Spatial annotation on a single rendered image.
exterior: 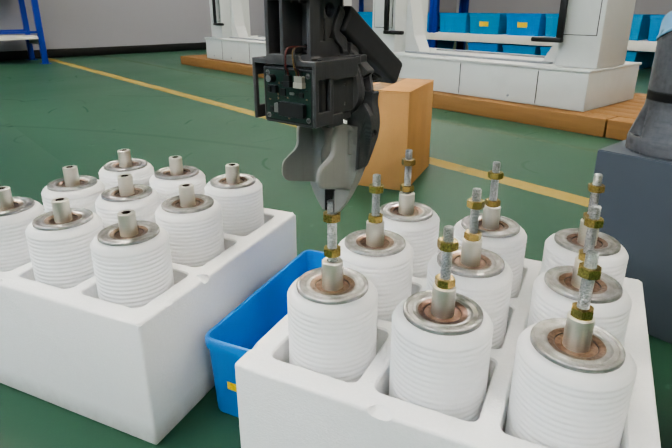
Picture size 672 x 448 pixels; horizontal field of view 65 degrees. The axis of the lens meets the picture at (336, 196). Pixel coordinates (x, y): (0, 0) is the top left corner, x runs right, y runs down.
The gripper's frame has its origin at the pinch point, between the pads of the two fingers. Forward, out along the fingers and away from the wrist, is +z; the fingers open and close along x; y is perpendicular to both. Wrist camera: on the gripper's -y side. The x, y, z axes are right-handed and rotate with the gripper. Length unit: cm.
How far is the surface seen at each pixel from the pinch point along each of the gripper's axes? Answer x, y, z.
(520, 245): 11.5, -23.7, 10.9
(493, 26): -195, -520, 3
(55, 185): -55, 3, 10
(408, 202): -3.9, -21.6, 8.0
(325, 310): 2.2, 4.5, 10.1
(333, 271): 0.8, 1.5, 7.6
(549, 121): -39, -211, 32
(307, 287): -1.4, 3.0, 9.5
